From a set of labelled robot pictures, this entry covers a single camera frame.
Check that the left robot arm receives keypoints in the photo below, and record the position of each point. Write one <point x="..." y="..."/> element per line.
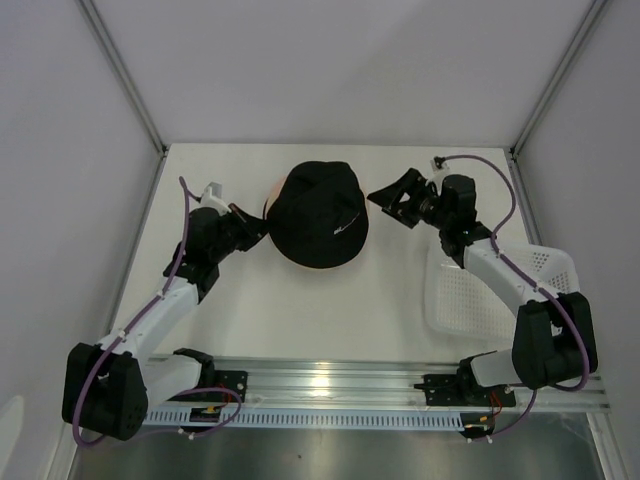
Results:
<point x="109" y="385"/>

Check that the aluminium mounting rail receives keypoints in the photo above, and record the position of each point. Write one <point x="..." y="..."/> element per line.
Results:
<point x="324" y="385"/>

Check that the beige bucket hat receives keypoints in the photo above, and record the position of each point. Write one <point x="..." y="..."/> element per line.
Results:
<point x="275" y="192"/>

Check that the aluminium frame post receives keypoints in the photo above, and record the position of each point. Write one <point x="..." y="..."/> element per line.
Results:
<point x="570" y="55"/>
<point x="105" y="41"/>

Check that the white slotted cable duct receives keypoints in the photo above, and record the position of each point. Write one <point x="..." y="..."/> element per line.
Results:
<point x="247" y="417"/>

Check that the white plastic basket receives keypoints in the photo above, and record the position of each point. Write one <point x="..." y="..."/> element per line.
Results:
<point x="458" y="303"/>

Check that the black and beige hat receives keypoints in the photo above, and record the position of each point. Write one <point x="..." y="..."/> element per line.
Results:
<point x="320" y="215"/>

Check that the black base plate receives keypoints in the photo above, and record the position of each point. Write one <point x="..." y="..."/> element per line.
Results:
<point x="450" y="390"/>
<point x="235" y="380"/>

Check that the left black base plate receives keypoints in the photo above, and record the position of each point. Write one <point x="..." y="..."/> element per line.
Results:
<point x="235" y="380"/>

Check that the left aluminium frame post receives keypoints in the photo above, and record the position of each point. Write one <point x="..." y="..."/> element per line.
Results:
<point x="105" y="41"/>

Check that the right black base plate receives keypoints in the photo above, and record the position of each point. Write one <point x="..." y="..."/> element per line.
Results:
<point x="450" y="390"/>

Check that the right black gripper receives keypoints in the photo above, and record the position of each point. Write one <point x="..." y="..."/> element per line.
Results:
<point x="413" y="183"/>

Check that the right aluminium frame post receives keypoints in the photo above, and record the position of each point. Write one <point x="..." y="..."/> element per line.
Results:
<point x="570" y="55"/>

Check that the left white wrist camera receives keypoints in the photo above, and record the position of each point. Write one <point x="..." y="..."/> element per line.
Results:
<point x="212" y="198"/>

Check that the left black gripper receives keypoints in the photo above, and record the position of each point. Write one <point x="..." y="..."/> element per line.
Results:
<point x="252" y="228"/>

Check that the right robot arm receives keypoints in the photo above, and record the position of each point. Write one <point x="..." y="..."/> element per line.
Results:
<point x="553" y="343"/>

